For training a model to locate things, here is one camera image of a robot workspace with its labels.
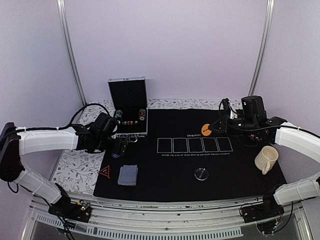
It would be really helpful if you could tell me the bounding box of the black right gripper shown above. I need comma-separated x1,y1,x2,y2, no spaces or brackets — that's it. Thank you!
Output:
209,114,257,138

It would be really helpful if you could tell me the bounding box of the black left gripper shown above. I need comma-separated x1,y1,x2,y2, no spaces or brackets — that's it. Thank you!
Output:
95,135,129,156

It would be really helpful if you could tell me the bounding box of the purple small blind button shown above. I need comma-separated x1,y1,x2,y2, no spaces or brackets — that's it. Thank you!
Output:
111,153,121,159

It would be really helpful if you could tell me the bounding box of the orange big blind button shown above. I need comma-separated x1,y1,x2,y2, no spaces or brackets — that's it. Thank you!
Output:
201,123,212,137

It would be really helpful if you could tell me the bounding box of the blue patterned card deck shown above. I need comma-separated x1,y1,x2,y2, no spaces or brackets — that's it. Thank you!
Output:
117,165,138,186

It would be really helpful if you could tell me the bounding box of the clear dealer button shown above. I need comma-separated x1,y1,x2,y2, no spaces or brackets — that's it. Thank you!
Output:
194,167,209,181

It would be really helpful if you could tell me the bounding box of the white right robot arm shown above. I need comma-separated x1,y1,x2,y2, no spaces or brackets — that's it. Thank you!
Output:
210,96,320,218

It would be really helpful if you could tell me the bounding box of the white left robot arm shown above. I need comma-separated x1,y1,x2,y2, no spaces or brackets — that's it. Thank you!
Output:
0,113,128,217

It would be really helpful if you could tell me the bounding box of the red dice row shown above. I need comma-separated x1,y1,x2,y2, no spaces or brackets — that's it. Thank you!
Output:
122,120,139,126

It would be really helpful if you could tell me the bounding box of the long poker chip stack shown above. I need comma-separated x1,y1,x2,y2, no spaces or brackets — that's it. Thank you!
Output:
113,110,123,125

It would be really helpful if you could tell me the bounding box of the red triangle all-in marker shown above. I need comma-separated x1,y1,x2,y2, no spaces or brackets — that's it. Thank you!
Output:
98,165,110,179

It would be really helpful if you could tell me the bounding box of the short poker chip stack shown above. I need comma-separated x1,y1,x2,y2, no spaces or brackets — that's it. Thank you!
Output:
138,109,146,121

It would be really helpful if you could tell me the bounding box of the aluminium poker chip case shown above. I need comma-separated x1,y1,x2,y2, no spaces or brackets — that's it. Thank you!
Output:
107,76,148,143

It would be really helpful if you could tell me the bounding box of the black poker mat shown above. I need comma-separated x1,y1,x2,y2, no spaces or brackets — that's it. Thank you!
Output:
93,109,286,202

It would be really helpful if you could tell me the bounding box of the floral white tablecloth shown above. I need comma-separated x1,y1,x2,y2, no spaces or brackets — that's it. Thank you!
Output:
49,98,245,196

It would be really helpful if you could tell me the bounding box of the cream ribbed mug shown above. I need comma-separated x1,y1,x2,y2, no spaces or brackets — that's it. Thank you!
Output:
254,145,279,175

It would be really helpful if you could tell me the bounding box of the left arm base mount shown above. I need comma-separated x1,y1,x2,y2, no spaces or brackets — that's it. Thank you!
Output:
48,195,92,223

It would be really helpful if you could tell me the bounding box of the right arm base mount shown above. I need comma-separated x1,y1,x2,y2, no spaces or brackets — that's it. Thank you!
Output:
239,193,285,223

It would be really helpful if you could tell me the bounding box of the right aluminium frame post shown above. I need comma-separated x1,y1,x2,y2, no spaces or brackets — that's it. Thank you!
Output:
248,0,276,96

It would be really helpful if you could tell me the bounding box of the aluminium frame post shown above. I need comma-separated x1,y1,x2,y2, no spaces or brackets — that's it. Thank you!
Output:
56,0,87,106
248,0,276,96

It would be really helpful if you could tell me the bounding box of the left aluminium frame post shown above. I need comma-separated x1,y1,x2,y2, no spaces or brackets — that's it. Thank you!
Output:
56,0,87,106

